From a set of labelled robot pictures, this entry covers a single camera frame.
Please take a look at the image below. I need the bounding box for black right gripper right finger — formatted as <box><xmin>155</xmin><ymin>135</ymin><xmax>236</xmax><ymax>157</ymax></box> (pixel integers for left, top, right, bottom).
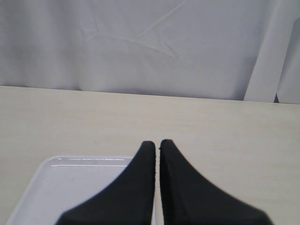
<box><xmin>159</xmin><ymin>139</ymin><xmax>273</xmax><ymax>225</ymax></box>

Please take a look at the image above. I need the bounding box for white backdrop curtain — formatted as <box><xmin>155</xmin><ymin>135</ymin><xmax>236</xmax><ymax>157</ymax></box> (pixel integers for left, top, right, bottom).
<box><xmin>0</xmin><ymin>0</ymin><xmax>300</xmax><ymax>104</ymax></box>

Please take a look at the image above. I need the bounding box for white rectangular tray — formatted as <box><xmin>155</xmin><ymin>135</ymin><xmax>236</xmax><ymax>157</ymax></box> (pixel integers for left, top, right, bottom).
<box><xmin>7</xmin><ymin>156</ymin><xmax>132</xmax><ymax>225</ymax></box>

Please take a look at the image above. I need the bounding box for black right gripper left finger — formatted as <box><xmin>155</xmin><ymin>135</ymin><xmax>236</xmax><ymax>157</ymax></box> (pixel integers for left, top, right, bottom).
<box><xmin>57</xmin><ymin>141</ymin><xmax>156</xmax><ymax>225</ymax></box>

